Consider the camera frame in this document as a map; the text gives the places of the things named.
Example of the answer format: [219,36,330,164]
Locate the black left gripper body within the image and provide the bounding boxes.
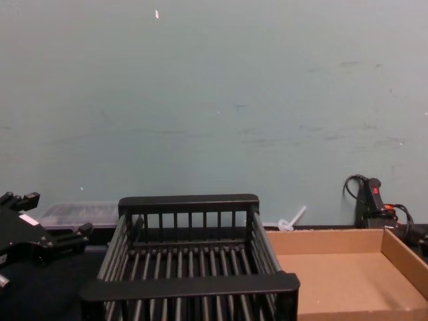
[0,205,58,268]

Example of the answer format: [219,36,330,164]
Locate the clear plastic case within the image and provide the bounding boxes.
[35,201,120,231]

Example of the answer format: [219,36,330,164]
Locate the black rack with steel bars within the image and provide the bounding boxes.
[79,193,301,321]

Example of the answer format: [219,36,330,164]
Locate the white three-armed plastic piece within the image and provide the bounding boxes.
[262,205,307,232]

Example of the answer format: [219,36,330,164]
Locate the shallow brown cardboard tray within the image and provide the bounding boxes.
[265,228,428,321]

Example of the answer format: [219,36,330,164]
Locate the black corded tool red switch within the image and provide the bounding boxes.
[343,173,417,240]

